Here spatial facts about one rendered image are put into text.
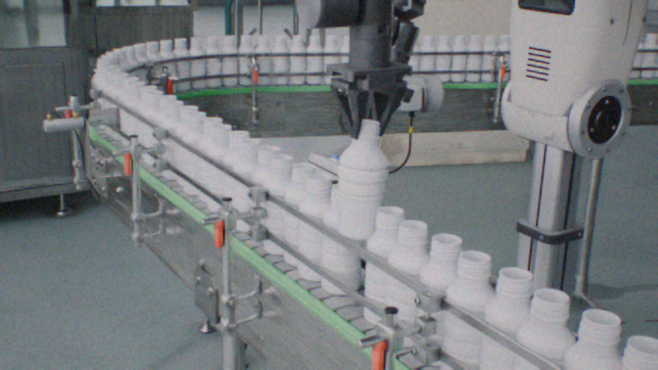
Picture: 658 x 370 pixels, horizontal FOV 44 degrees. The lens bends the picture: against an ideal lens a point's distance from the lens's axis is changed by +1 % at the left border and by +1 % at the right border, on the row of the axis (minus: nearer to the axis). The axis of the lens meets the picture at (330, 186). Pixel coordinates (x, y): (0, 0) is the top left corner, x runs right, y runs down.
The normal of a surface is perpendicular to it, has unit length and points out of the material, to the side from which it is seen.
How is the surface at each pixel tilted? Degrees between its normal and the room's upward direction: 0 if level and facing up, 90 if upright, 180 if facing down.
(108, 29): 90
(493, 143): 90
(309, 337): 90
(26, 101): 90
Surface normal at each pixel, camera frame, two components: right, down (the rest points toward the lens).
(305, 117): 0.24, 0.30
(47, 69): 0.52, 0.28
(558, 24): -0.85, 0.14
